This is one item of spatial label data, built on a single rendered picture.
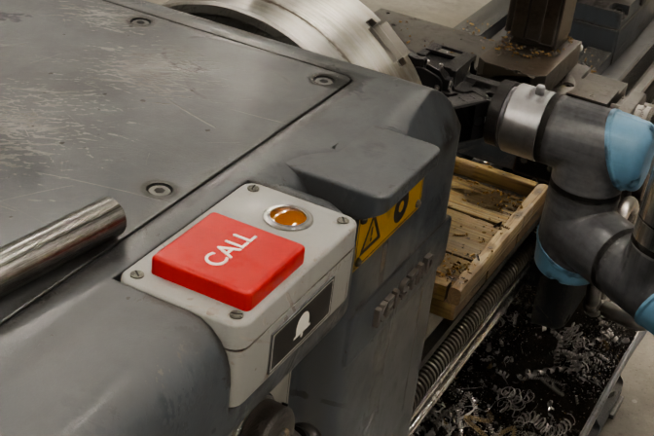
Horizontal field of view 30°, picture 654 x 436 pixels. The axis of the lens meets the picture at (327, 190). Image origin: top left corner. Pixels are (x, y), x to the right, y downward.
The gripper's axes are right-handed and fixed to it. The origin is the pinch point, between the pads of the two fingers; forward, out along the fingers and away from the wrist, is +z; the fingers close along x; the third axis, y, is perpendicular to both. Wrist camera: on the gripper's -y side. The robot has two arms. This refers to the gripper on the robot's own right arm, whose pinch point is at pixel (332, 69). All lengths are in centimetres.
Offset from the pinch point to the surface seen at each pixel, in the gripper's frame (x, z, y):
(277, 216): 18, -26, -60
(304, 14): 15.3, -7.9, -23.9
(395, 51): 11.2, -13.7, -16.2
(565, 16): -1.1, -14.3, 40.0
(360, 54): 12.6, -13.1, -22.6
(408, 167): 18, -29, -49
